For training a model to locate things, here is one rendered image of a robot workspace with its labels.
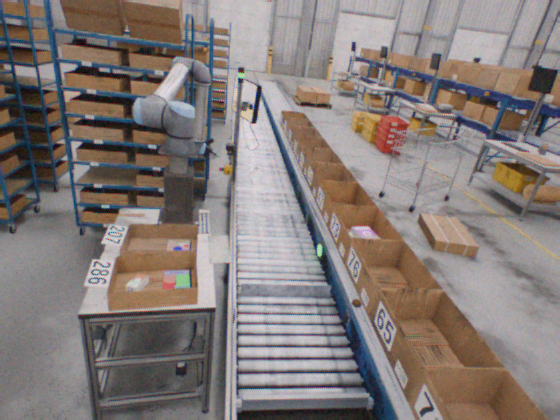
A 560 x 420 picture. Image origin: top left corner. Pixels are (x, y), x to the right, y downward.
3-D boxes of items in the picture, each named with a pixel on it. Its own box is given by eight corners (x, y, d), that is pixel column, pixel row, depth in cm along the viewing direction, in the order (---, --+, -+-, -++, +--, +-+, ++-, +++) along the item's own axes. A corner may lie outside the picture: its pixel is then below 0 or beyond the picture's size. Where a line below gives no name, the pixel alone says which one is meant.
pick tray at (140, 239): (130, 238, 213) (129, 223, 209) (197, 238, 221) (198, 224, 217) (120, 267, 188) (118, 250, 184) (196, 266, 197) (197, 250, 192)
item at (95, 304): (120, 212, 245) (120, 208, 244) (209, 213, 259) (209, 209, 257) (77, 319, 158) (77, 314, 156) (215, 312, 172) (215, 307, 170)
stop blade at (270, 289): (240, 297, 183) (241, 282, 180) (327, 299, 191) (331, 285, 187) (240, 297, 183) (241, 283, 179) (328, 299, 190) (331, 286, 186)
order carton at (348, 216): (327, 228, 227) (332, 203, 219) (372, 230, 231) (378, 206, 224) (344, 265, 192) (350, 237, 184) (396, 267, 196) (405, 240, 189)
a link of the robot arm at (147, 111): (159, 112, 205) (198, 54, 256) (128, 105, 205) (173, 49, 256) (162, 134, 216) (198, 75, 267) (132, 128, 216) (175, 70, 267)
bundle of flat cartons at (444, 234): (416, 221, 461) (419, 212, 456) (454, 227, 460) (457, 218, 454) (432, 250, 399) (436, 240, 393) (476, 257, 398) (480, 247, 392)
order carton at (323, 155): (298, 164, 330) (301, 146, 323) (329, 167, 335) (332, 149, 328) (305, 181, 296) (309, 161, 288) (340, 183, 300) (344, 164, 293)
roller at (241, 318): (233, 319, 171) (234, 311, 169) (339, 321, 179) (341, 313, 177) (233, 327, 167) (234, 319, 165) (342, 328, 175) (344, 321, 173)
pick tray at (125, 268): (116, 272, 184) (115, 256, 180) (195, 268, 195) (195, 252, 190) (107, 312, 160) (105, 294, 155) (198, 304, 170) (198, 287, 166)
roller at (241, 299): (233, 301, 183) (234, 293, 181) (333, 303, 191) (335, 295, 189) (233, 308, 178) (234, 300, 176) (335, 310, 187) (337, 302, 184)
